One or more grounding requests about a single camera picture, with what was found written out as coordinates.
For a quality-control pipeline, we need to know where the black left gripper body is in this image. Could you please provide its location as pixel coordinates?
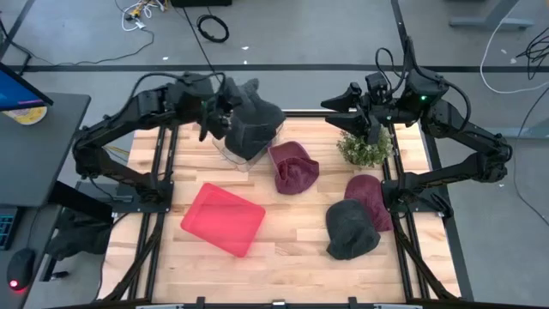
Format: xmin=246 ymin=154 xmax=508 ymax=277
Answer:
xmin=205 ymin=76 xmax=244 ymax=117

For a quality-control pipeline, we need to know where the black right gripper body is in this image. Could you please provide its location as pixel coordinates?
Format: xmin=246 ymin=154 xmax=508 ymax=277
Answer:
xmin=358 ymin=97 xmax=407 ymax=146

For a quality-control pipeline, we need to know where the clear plastic bin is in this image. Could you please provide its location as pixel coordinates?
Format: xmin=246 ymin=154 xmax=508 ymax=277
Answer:
xmin=212 ymin=119 xmax=285 ymax=173

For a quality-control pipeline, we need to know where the dark gray knit beanie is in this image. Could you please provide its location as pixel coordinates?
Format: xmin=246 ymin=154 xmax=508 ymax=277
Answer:
xmin=324 ymin=198 xmax=382 ymax=262
xmin=224 ymin=78 xmax=287 ymax=163

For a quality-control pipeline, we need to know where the maroon knit beanie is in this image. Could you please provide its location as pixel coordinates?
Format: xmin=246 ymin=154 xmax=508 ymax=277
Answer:
xmin=267 ymin=140 xmax=321 ymax=197
xmin=344 ymin=173 xmax=395 ymax=233

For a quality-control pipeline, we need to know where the pink translucent plastic bin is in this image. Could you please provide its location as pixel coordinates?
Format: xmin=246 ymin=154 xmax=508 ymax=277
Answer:
xmin=179 ymin=182 xmax=267 ymax=259

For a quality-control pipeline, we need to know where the green potted artificial plant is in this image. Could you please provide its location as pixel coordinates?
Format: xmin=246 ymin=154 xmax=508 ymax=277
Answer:
xmin=336 ymin=126 xmax=394 ymax=169

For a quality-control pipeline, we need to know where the gray desk foot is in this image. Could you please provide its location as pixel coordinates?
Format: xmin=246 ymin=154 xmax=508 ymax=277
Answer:
xmin=449 ymin=0 xmax=535 ymax=31
xmin=483 ymin=118 xmax=549 ymax=139

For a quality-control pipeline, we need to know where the black bag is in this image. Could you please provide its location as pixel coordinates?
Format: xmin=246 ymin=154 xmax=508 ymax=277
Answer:
xmin=45 ymin=208 xmax=113 ymax=261

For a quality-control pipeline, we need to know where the black desk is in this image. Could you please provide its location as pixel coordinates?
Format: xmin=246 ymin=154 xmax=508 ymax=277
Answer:
xmin=0 ymin=92 xmax=92 ymax=209

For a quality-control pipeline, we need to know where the yellow round disc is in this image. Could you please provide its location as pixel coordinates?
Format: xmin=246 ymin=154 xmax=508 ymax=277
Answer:
xmin=2 ymin=106 xmax=48 ymax=126

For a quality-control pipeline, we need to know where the computer monitor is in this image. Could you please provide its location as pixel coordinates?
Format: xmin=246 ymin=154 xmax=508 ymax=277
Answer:
xmin=0 ymin=62 xmax=55 ymax=112

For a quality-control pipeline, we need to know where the black keyboard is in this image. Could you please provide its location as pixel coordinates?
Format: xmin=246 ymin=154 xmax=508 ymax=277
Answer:
xmin=0 ymin=208 xmax=21 ymax=251

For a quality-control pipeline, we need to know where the black computer mouse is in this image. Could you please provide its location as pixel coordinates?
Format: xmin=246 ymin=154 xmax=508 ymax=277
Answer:
xmin=6 ymin=247 xmax=37 ymax=293

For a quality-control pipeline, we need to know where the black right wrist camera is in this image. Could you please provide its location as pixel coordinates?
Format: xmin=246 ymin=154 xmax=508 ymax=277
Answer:
xmin=364 ymin=71 xmax=390 ymax=104

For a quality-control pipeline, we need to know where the long black cable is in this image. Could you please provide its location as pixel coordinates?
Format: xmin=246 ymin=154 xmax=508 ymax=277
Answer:
xmin=182 ymin=6 xmax=218 ymax=74

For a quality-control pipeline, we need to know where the coiled black cable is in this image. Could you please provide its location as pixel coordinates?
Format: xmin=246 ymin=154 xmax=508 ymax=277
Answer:
xmin=196 ymin=14 xmax=231 ymax=44

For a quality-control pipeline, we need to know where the long white cable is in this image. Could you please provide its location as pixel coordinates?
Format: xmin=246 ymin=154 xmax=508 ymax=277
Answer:
xmin=479 ymin=0 xmax=549 ymax=95

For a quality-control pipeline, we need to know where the white and yellow cable bundle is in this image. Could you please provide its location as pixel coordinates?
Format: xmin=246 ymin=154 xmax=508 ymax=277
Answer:
xmin=114 ymin=0 xmax=166 ymax=33

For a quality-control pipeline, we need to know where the thin black cable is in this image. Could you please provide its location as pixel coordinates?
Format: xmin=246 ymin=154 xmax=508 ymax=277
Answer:
xmin=0 ymin=16 xmax=156 ymax=70

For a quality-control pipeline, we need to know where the curved black cable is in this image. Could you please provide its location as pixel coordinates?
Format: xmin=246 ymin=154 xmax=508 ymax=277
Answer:
xmin=512 ymin=85 xmax=549 ymax=227

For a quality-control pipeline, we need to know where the black aluminium table frame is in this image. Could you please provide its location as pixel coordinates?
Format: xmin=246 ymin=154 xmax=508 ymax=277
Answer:
xmin=97 ymin=109 xmax=475 ymax=309

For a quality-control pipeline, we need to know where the tangled black cable bundle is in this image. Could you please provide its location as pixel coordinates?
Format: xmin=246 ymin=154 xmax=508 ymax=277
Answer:
xmin=516 ymin=25 xmax=549 ymax=81

